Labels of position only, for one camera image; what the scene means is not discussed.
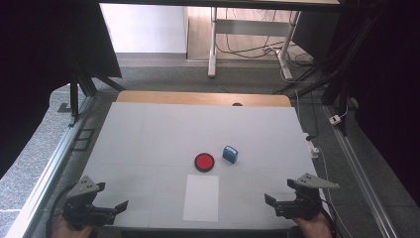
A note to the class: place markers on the black metal stand struts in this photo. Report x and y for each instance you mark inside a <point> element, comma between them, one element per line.
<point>74,99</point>

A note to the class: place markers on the black curtain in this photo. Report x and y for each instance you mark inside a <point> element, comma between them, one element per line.
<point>389,99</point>
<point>36,66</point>

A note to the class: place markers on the black table grommet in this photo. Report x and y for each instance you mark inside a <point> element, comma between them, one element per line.
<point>237,104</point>

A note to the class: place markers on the large white board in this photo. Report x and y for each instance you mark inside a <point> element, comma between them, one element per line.
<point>158,139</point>

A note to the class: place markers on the white cabinet panel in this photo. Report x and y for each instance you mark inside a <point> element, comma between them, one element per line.
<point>142,28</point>

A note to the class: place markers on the white desk frame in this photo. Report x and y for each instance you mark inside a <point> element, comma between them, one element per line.
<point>251,27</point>

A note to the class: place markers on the small white adapter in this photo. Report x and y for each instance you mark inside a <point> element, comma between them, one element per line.
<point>335,119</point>

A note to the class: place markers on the round red ink pad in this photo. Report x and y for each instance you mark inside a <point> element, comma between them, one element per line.
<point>204,162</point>

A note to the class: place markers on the person's left hand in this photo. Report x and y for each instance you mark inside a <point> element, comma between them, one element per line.
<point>67,231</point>

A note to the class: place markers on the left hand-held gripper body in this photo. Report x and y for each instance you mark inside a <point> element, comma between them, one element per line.
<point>84,190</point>

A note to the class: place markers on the blue stamp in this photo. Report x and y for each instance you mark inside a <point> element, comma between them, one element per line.
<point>230,154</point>

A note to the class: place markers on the person's right hand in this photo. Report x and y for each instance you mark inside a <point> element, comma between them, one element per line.
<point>313,228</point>

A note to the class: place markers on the aluminium rail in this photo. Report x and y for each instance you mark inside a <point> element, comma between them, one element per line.
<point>360,172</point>
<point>49,172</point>

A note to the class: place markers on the white paper sheet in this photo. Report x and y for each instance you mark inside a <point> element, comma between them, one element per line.
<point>201,198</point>

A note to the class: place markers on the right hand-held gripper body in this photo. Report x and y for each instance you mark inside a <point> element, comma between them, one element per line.
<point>302,203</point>

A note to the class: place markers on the wooden table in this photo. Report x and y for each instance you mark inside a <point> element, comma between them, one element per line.
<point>185,97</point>

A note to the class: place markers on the white power strip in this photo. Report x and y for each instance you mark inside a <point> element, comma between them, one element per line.
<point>312,148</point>

